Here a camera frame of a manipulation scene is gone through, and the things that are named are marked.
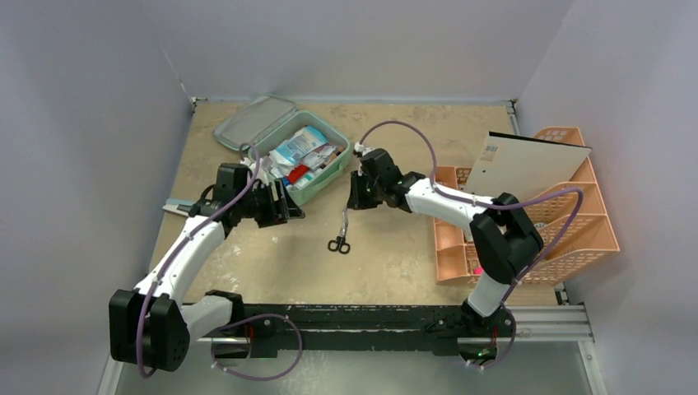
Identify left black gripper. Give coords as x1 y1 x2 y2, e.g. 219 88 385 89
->
236 179 303 228

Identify red first aid pouch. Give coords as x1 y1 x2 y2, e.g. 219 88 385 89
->
286 164 310 184

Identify white plastic bottle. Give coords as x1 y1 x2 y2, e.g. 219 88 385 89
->
293 169 321 190

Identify blue white tube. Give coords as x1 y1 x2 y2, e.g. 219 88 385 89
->
269 164 293 179

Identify clear bag alcohol wipes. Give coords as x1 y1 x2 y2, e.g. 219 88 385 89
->
301 144 344 170

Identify blue white plastic bag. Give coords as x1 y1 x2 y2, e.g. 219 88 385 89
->
268 126 328 166

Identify mint green storage case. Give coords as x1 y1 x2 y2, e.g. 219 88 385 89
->
213 95 352 205

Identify black handled scissors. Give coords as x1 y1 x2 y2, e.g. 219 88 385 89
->
327 207 351 254

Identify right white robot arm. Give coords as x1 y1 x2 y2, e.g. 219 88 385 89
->
347 145 543 335

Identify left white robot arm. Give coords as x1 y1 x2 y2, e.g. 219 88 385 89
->
109 163 305 379

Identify light blue stapler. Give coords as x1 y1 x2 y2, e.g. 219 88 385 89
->
162 197 194 217

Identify white cardboard folder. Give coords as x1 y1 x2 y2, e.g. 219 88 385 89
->
464 132 592 202

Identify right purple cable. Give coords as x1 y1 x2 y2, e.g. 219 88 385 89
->
356 120 585 372

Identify black metal base frame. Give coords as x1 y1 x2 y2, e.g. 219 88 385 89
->
210 295 516 366

